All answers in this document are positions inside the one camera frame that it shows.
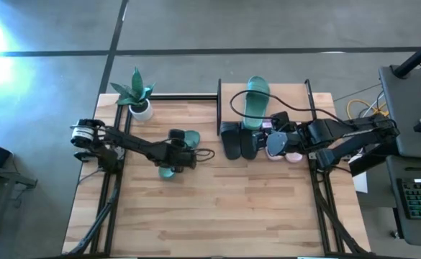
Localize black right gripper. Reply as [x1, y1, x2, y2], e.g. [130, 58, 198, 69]
[252, 124, 307, 156]

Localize green slide sandal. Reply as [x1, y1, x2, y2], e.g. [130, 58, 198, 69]
[242, 75, 271, 131]
[158, 129, 202, 180]

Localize wooden shelf with black legs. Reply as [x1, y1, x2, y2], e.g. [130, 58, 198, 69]
[216, 78, 319, 136]

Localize white plant pot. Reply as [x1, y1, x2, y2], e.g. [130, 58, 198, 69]
[128, 99, 154, 122]

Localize green leafy plant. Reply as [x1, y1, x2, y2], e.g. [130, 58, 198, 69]
[109, 66, 156, 107]

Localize white paper sheet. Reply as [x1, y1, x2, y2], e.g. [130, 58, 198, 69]
[352, 172, 368, 194]

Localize grey side desk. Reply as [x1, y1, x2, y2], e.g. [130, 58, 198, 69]
[378, 64, 421, 249]

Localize black backlit keyboard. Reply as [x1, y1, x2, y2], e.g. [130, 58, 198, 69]
[397, 177, 421, 220]

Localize black side stand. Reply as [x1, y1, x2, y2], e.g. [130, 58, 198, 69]
[0, 161, 38, 259]

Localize black pole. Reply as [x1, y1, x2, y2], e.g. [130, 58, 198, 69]
[392, 32, 421, 78]

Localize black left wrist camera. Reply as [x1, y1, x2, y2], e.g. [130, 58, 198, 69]
[168, 128, 186, 147]

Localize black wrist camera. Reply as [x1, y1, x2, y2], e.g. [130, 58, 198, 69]
[168, 128, 186, 147]
[270, 111, 291, 132]

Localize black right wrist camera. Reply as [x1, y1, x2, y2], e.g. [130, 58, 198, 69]
[270, 111, 291, 132]

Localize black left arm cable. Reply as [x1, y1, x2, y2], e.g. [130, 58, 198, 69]
[194, 147, 216, 163]

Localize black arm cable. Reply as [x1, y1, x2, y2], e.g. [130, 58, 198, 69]
[194, 147, 216, 163]
[229, 89, 348, 125]

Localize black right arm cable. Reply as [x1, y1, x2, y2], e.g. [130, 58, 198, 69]
[229, 89, 348, 125]

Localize black aluminium table frame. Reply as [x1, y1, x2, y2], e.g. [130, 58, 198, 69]
[62, 92, 371, 258]

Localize yellow cable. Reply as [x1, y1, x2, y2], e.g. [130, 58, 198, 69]
[345, 99, 389, 122]

